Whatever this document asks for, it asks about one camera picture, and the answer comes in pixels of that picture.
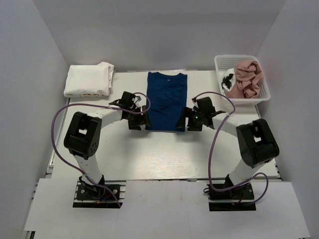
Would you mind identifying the white black printed t shirt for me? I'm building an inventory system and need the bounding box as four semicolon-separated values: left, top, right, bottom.
221;68;238;99

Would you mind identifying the blue t shirt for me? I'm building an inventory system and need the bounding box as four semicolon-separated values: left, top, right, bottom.
146;72;187;132

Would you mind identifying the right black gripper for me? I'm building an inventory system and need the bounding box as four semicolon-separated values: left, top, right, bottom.
176;106;205;131

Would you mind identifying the white plastic basket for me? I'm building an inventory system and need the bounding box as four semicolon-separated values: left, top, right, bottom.
214;55;271;106

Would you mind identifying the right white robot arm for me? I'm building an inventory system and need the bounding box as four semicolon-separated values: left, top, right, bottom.
175;97;280;199

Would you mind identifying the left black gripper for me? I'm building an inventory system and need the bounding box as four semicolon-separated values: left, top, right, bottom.
126;105;152;130

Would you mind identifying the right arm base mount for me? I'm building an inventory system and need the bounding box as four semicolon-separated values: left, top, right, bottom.
203;184;256;212

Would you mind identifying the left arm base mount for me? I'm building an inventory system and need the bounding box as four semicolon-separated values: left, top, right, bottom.
73;181;127;209

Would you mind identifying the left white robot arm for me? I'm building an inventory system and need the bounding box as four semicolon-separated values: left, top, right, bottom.
63;92;152;199

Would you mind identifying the white t shirt stack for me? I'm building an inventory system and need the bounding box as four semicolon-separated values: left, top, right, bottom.
63;62;115;98

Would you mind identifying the pink t shirt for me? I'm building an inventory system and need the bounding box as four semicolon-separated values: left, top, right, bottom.
226;60;264;99

